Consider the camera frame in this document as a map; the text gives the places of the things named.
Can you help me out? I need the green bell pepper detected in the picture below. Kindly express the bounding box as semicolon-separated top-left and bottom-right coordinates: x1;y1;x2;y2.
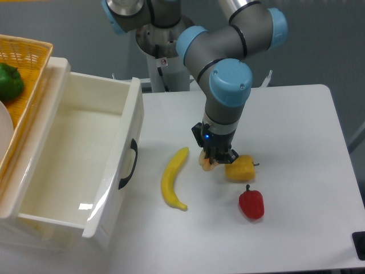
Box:
1;63;25;102

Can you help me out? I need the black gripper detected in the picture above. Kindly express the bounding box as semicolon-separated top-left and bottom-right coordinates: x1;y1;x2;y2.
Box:
192;122;239;166

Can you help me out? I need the yellow woven basket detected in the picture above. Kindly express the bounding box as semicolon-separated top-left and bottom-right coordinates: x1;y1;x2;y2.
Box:
1;34;53;178

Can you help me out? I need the white plate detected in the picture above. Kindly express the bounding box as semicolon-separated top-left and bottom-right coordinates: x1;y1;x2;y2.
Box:
0;102;14;160

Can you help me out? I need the black corner object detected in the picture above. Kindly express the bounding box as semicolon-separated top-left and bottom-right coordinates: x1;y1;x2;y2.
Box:
352;231;365;261

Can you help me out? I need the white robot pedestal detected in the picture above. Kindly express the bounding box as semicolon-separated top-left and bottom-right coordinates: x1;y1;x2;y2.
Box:
135;15;195;93

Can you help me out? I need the white drawer cabinet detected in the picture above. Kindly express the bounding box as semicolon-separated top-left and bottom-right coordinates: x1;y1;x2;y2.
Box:
0;57;86;253

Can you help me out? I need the yellow banana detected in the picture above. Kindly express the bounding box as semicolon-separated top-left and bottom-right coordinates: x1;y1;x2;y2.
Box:
160;147;189;211

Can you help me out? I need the yellow bell pepper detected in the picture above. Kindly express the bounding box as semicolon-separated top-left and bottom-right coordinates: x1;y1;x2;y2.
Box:
225;155;259;181

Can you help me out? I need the red bell pepper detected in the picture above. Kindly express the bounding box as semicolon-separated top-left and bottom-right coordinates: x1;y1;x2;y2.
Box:
238;184;265;220

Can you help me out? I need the black drawer handle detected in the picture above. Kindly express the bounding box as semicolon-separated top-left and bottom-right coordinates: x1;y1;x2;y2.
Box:
118;138;139;190

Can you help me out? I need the white open upper drawer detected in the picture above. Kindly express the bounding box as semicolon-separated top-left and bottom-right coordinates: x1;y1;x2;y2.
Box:
17;71;145;249

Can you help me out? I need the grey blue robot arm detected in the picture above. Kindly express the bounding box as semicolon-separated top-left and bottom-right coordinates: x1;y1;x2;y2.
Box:
102;1;288;170

